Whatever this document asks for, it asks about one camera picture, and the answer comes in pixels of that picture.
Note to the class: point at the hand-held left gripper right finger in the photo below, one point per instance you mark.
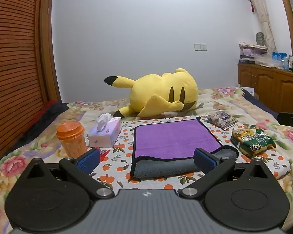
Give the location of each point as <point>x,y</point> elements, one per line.
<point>205,160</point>

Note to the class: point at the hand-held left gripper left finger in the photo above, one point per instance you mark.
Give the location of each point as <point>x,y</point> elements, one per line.
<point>89,160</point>

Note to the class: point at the purple and grey towel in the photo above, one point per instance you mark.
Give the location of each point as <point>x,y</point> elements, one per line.
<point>172,139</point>

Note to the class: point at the small red packet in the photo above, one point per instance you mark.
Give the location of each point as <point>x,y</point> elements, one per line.
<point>103,154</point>

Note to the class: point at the orange plastic cup with lid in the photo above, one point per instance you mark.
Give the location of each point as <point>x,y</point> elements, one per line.
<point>72,139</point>

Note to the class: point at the orange fruit print cloth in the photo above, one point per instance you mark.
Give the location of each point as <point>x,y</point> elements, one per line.
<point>117,160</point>

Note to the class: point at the white tissue box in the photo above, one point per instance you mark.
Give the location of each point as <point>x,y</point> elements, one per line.
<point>107,136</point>

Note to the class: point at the dark blue mattress edge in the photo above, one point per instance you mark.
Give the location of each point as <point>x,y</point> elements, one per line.
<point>266,104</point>

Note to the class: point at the wooden cabinet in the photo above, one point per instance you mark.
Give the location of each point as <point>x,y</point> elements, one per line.
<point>268,87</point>

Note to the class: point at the green snack bag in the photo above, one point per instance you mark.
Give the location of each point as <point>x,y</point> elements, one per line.
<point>252,140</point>

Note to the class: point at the purple snack packet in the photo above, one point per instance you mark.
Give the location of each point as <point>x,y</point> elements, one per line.
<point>222,119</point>

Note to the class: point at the white cardboard box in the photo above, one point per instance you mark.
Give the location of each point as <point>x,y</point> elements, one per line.
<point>247,89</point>

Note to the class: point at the blue tissue pack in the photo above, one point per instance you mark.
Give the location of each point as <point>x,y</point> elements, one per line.
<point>279,58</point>

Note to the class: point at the clear plastic bag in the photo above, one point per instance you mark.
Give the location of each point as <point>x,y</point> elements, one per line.
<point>266,60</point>

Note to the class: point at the small grey fan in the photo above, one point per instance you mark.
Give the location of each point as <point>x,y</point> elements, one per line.
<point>261,39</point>

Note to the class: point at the yellow plush toy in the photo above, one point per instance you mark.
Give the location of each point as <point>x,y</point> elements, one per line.
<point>156,87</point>

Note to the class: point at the beige curtain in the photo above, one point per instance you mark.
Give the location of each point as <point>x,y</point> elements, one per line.
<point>263,12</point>

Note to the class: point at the small red hanging tag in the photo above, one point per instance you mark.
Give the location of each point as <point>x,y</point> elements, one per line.
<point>252,6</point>

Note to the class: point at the wooden slatted wardrobe door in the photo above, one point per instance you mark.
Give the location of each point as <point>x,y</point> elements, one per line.
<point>12,65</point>

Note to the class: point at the white wall switch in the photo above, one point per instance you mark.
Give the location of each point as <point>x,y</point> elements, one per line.
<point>200,47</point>

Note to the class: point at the wooden door frame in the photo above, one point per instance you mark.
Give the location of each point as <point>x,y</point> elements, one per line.
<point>48,48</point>

